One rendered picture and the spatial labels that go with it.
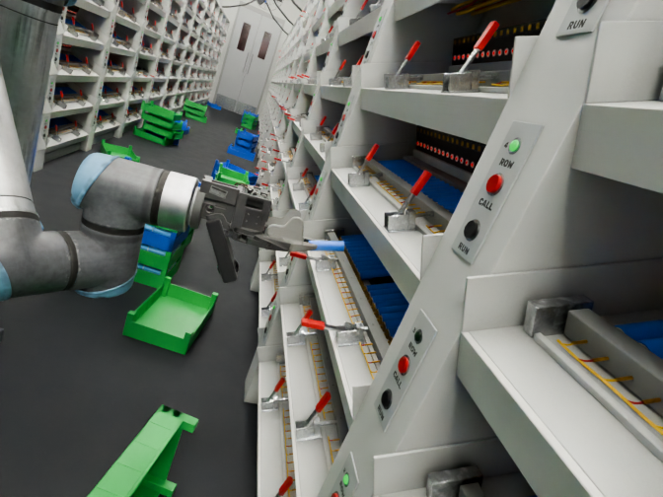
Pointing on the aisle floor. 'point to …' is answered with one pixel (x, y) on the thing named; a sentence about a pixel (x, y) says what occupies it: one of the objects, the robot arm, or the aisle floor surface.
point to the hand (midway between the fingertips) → (308, 247)
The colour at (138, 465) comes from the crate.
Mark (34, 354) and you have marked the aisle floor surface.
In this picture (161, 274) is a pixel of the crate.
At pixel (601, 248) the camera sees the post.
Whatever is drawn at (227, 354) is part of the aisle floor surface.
